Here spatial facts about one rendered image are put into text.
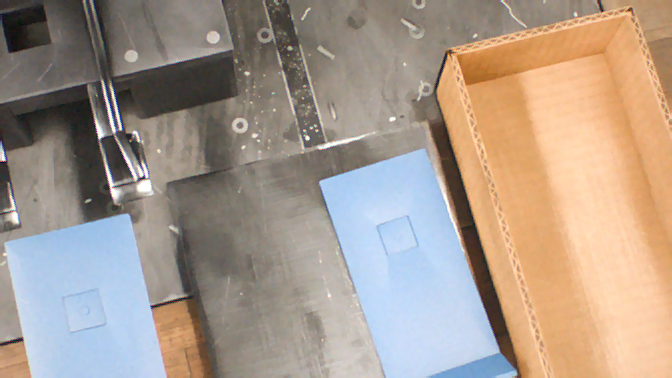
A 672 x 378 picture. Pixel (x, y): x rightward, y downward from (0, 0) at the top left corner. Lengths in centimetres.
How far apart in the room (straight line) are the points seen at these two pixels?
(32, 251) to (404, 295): 22
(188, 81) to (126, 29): 5
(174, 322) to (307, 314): 8
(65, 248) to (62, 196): 11
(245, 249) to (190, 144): 8
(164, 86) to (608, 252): 30
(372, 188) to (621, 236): 16
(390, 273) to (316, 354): 7
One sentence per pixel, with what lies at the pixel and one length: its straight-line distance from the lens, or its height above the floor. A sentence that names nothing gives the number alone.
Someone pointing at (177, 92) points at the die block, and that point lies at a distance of 83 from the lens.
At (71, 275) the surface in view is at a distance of 75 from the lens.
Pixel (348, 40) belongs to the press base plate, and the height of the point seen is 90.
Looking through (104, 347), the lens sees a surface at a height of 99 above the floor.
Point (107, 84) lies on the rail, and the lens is 78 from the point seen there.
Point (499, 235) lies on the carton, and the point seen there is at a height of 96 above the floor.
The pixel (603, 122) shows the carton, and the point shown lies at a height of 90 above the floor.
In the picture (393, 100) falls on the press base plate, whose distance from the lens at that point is 87.
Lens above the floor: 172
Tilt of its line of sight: 74 degrees down
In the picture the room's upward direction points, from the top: 8 degrees clockwise
